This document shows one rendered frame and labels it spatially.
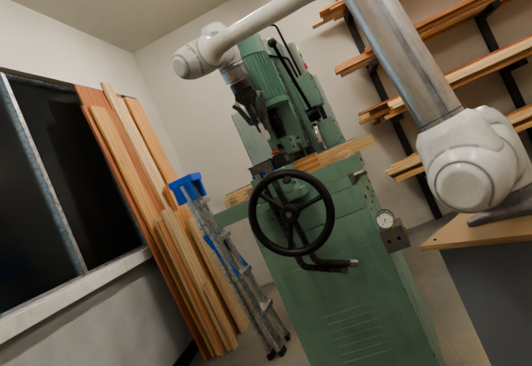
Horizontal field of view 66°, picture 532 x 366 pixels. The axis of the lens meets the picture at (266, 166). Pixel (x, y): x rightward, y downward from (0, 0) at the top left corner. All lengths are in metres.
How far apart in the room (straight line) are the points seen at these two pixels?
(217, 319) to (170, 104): 2.28
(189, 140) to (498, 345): 3.48
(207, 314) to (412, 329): 1.66
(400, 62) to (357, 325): 1.00
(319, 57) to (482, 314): 3.16
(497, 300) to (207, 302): 2.08
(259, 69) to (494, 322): 1.13
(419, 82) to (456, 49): 3.21
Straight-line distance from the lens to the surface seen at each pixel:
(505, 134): 1.12
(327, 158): 1.64
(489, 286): 1.19
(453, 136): 0.93
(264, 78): 1.64
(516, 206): 1.16
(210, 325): 2.96
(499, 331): 1.26
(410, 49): 0.97
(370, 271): 1.55
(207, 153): 4.18
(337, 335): 1.65
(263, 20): 1.28
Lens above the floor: 0.94
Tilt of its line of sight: 2 degrees up
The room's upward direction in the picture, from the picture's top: 24 degrees counter-clockwise
